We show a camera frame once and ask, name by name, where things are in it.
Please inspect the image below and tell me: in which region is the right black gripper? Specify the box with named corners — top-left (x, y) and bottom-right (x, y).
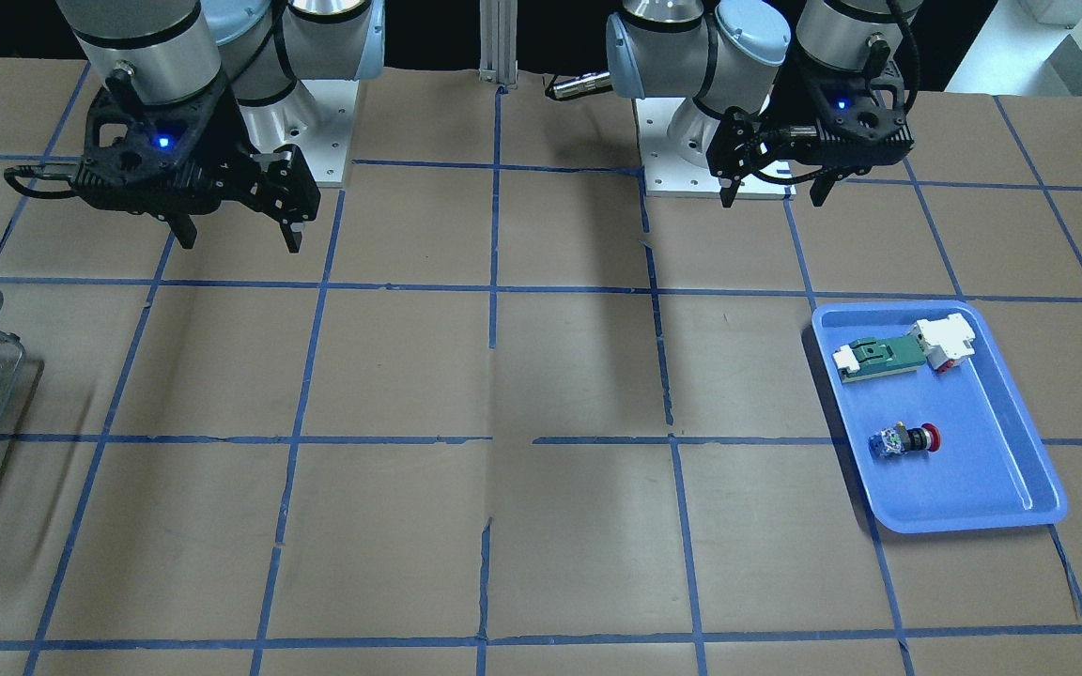
top-left (70, 71), bottom-right (319, 254)

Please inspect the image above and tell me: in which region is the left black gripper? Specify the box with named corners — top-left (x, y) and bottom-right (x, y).
top-left (707, 57), bottom-right (915, 208)

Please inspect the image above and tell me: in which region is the red emergency stop button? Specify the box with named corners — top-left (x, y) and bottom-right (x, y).
top-left (869, 421), bottom-right (944, 458)

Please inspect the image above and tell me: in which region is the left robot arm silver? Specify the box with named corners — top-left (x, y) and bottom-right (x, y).
top-left (606, 1), bottom-right (920, 206)

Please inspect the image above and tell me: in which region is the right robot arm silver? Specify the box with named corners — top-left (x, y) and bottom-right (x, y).
top-left (54, 1), bottom-right (385, 253)

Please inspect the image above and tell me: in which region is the green white terminal block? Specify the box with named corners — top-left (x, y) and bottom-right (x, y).
top-left (832, 335), bottom-right (926, 382)

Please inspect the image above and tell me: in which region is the blue plastic tray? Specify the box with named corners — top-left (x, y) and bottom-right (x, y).
top-left (812, 300), bottom-right (1069, 534)

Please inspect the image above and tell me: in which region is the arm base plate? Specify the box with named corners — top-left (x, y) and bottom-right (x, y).
top-left (240, 80), bottom-right (361, 188)
top-left (633, 98), bottom-right (797, 199)

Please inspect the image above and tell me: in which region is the metal cable connector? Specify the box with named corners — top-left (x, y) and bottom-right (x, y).
top-left (544, 71), bottom-right (613, 101)

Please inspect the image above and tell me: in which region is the aluminium frame post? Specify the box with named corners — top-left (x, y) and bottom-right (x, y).
top-left (478, 0), bottom-right (518, 89)

